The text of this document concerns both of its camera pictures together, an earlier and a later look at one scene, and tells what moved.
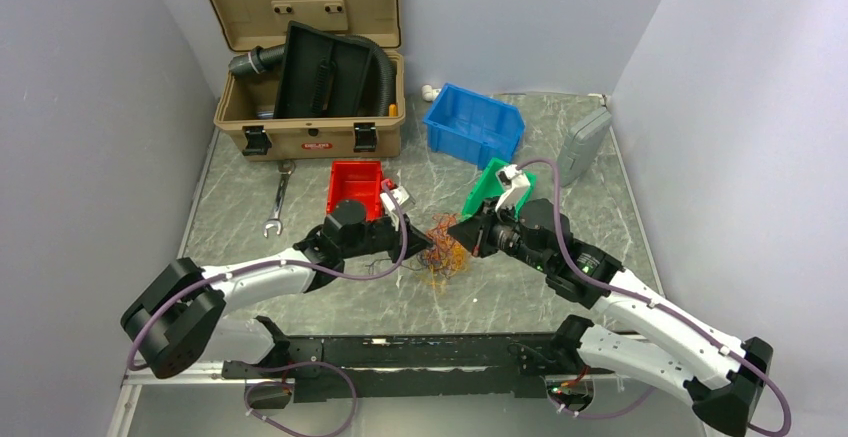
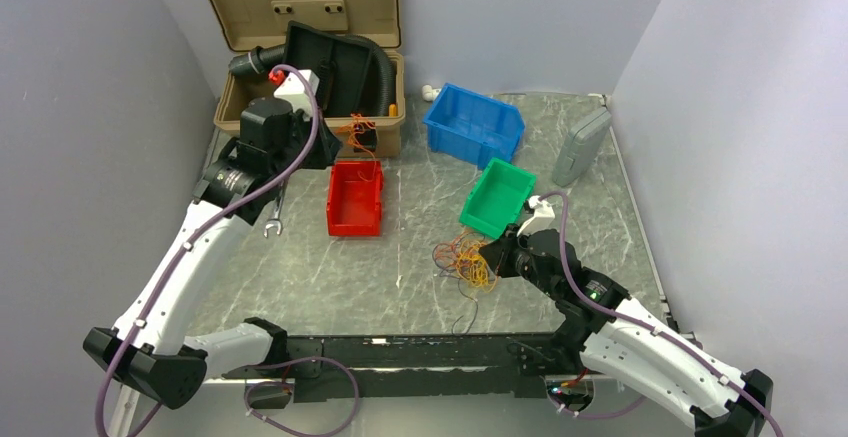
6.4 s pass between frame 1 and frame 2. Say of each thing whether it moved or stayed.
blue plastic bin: stayed
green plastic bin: stayed
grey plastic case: stayed
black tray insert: stayed
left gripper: moved
